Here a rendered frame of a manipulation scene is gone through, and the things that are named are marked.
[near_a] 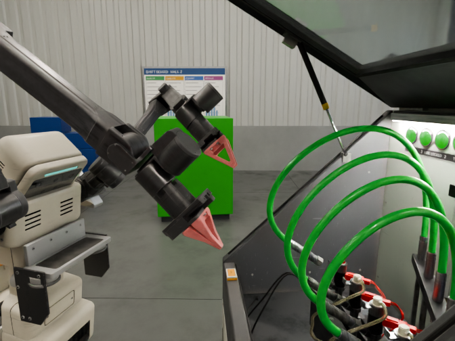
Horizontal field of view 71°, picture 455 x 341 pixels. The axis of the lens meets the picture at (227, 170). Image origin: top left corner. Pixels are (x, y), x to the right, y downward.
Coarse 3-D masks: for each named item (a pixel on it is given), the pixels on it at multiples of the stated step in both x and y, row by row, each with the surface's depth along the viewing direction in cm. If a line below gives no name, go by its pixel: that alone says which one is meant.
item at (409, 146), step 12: (336, 132) 69; (348, 132) 69; (384, 132) 70; (396, 132) 70; (312, 144) 69; (408, 144) 71; (300, 156) 69; (288, 168) 70; (276, 180) 70; (276, 228) 72; (420, 240) 76
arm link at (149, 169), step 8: (152, 160) 57; (144, 168) 57; (152, 168) 57; (160, 168) 58; (136, 176) 58; (144, 176) 57; (152, 176) 57; (160, 176) 57; (168, 176) 58; (144, 184) 58; (152, 184) 57; (160, 184) 57; (168, 184) 59; (152, 192) 58; (160, 192) 58
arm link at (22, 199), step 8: (0, 168) 70; (0, 176) 69; (0, 184) 69; (8, 184) 72; (16, 192) 74; (24, 200) 74; (24, 208) 74; (0, 216) 68; (24, 216) 76; (0, 224) 68
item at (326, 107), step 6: (300, 48) 96; (306, 54) 97; (306, 60) 97; (306, 66) 98; (312, 66) 98; (312, 72) 98; (312, 78) 98; (318, 84) 98; (318, 90) 99; (318, 96) 100; (324, 96) 99; (324, 102) 99; (324, 108) 100; (330, 120) 101; (342, 144) 102; (342, 150) 103; (342, 156) 103; (348, 156) 103
